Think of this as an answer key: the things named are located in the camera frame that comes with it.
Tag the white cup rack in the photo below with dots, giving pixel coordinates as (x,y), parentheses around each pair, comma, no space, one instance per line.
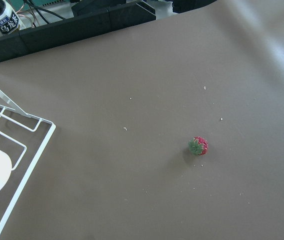
(23,137)

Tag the red strawberry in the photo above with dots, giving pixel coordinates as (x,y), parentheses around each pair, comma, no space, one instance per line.
(198,146)

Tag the tea bottle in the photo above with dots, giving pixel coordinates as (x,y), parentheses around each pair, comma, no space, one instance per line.
(9,20)

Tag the black monitor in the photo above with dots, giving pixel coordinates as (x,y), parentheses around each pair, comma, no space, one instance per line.
(83,26)

